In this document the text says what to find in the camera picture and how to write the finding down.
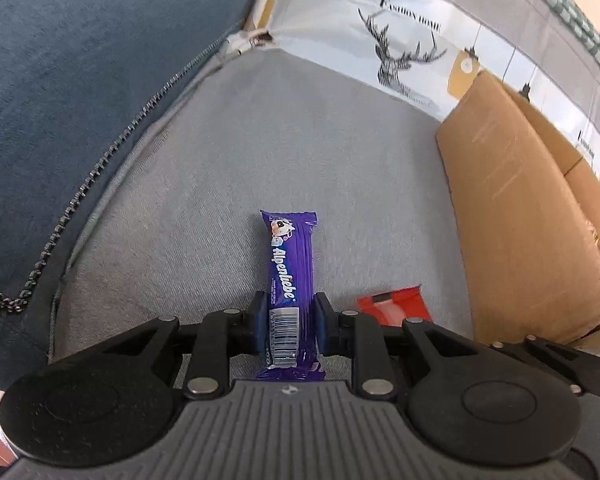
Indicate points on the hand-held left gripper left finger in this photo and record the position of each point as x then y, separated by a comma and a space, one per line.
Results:
260, 325

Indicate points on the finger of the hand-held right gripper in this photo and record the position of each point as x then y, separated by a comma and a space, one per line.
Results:
570, 360

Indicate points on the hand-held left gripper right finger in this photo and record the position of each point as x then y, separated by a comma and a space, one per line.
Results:
324, 325

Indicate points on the purple candy packet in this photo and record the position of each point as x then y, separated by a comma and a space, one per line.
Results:
290, 260

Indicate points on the brown cardboard box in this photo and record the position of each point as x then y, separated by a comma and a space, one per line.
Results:
505, 185

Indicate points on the red clear-window snack packet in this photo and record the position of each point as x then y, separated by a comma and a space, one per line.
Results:
395, 307

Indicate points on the grey printed sofa cover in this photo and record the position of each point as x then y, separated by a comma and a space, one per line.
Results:
230, 160

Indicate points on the blue zippered sofa cushion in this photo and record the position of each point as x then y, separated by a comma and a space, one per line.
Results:
80, 85

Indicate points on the green checkered cloth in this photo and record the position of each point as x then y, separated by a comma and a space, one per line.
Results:
580, 20

